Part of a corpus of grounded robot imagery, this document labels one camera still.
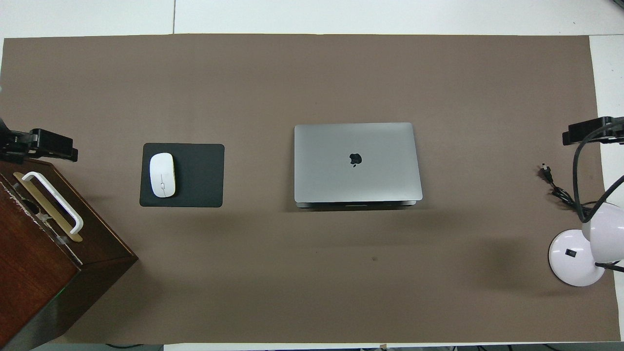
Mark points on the black mouse pad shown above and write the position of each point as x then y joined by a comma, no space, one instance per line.
204,175

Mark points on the white computer mouse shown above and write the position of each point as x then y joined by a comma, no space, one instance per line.
162,175

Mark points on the brown table mat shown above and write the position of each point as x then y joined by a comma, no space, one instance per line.
312,292

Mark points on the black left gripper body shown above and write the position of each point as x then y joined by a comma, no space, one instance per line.
14,146

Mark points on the dark wooden box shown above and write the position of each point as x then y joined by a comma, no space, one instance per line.
39,273

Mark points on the silver laptop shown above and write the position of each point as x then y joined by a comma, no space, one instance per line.
331,165

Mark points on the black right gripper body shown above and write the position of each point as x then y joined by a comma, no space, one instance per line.
620,131

